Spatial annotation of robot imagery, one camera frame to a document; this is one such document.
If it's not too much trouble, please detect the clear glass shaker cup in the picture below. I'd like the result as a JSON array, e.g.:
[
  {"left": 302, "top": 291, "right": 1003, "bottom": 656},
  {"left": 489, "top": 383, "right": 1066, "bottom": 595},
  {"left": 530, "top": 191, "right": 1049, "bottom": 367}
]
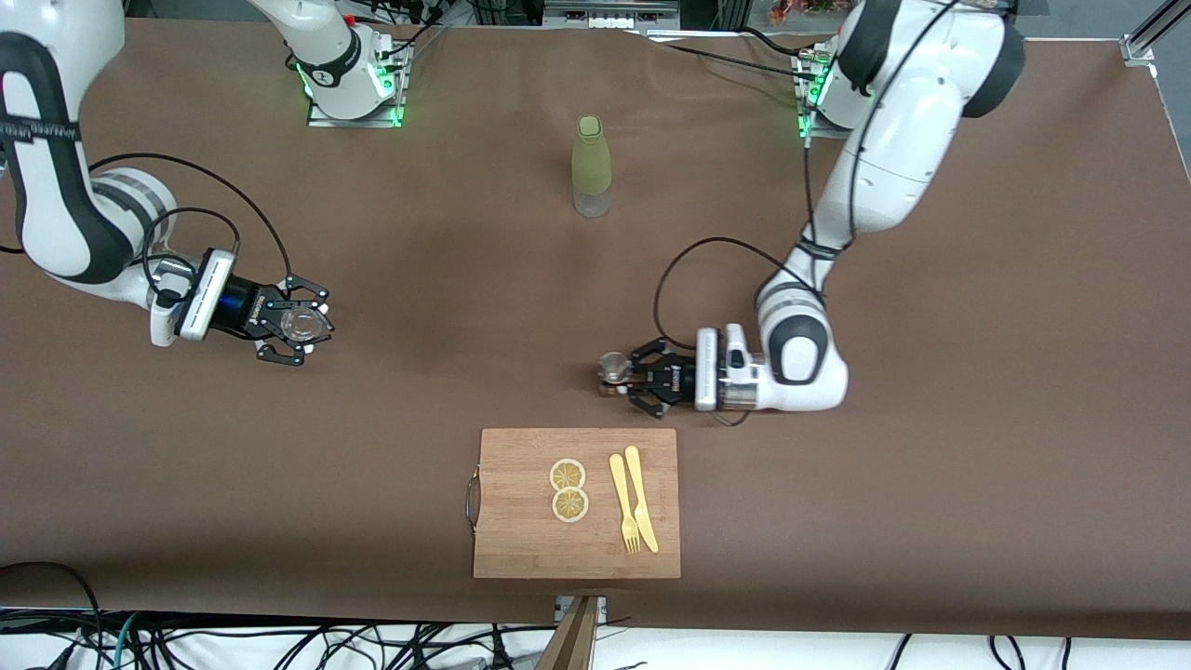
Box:
[{"left": 279, "top": 306, "right": 335, "bottom": 348}]

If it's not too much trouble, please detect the steel jigger measuring cup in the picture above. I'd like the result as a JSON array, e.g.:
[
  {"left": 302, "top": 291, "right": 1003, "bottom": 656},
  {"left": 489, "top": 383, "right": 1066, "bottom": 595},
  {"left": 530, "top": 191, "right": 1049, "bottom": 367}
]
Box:
[{"left": 596, "top": 351, "right": 636, "bottom": 397}]

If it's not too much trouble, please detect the yellow plastic knife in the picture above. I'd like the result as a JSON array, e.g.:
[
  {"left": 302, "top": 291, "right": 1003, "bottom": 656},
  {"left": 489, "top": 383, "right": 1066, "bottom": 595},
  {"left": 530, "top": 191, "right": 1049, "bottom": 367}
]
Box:
[{"left": 624, "top": 445, "right": 660, "bottom": 554}]

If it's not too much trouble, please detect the yellow plastic fork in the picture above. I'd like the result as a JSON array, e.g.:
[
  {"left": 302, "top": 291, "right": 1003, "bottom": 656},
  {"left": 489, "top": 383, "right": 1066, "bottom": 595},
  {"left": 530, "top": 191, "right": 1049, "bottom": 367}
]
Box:
[{"left": 609, "top": 453, "right": 643, "bottom": 555}]

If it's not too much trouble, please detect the wooden cutting board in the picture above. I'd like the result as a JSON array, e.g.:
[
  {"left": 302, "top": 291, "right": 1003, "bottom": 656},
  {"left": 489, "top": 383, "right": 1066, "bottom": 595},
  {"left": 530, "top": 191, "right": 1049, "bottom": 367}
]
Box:
[{"left": 464, "top": 427, "right": 682, "bottom": 581}]

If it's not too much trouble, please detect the brown table cover sheet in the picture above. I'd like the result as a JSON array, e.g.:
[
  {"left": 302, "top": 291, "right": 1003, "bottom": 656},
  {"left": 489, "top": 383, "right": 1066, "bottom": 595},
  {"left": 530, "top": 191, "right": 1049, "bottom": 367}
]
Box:
[{"left": 0, "top": 17, "right": 1191, "bottom": 641}]

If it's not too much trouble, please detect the olive green bottle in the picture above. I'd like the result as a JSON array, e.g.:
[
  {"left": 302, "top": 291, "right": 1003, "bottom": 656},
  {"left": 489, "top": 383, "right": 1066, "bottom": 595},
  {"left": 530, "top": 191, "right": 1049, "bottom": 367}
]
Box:
[{"left": 571, "top": 114, "right": 613, "bottom": 219}]

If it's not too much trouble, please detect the grey power strip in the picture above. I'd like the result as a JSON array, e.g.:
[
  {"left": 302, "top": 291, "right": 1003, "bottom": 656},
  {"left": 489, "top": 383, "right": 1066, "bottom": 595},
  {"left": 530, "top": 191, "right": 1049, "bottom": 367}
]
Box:
[{"left": 543, "top": 0, "right": 682, "bottom": 31}]

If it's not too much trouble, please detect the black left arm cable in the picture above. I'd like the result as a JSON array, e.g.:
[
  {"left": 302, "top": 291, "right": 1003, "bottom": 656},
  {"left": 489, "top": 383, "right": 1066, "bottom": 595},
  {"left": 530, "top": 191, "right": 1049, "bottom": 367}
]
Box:
[{"left": 652, "top": 0, "right": 1017, "bottom": 430}]

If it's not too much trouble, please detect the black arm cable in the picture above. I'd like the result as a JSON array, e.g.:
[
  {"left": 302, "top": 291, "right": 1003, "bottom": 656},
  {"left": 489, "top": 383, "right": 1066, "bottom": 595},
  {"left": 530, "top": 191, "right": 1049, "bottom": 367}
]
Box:
[
  {"left": 652, "top": 0, "right": 1017, "bottom": 430},
  {"left": 0, "top": 153, "right": 292, "bottom": 291}
]

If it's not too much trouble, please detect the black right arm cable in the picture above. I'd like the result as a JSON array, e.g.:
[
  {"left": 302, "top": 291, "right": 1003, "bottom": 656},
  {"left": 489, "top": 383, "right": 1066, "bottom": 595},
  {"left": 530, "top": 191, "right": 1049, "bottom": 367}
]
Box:
[{"left": 0, "top": 153, "right": 292, "bottom": 291}]

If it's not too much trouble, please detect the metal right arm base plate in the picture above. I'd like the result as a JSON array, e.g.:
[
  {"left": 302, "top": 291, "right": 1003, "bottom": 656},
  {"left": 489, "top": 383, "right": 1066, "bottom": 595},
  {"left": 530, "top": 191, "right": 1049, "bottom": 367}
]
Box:
[{"left": 305, "top": 37, "right": 408, "bottom": 129}]

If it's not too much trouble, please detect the wooden post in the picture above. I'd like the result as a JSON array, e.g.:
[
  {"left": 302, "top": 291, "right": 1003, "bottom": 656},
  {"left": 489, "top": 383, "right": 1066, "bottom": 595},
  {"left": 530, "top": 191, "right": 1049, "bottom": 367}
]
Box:
[{"left": 534, "top": 596, "right": 602, "bottom": 670}]

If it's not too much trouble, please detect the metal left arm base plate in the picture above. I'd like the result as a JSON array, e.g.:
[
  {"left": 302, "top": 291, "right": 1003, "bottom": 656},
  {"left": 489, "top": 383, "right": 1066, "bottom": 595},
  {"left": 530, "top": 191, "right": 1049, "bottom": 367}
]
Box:
[{"left": 793, "top": 51, "right": 853, "bottom": 141}]

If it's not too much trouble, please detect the black cable across table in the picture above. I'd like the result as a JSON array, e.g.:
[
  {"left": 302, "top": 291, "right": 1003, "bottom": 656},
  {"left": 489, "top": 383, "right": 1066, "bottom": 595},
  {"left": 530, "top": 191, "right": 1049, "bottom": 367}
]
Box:
[{"left": 642, "top": 26, "right": 812, "bottom": 83}]

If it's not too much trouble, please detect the black looped floor cable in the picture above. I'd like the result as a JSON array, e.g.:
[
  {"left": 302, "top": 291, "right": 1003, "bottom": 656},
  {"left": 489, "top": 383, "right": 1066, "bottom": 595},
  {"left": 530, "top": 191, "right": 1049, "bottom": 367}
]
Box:
[{"left": 0, "top": 560, "right": 105, "bottom": 670}]

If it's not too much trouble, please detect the teal floor cable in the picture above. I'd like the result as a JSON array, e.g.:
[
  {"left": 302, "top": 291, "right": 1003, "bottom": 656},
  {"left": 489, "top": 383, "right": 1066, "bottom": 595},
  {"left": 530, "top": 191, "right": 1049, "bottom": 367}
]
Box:
[{"left": 110, "top": 614, "right": 142, "bottom": 670}]

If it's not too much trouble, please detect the aluminium frame corner bracket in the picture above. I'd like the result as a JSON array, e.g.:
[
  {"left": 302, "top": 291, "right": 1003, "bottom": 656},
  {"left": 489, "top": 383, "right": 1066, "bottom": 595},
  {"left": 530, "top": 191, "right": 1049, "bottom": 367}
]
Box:
[{"left": 1120, "top": 0, "right": 1191, "bottom": 68}]

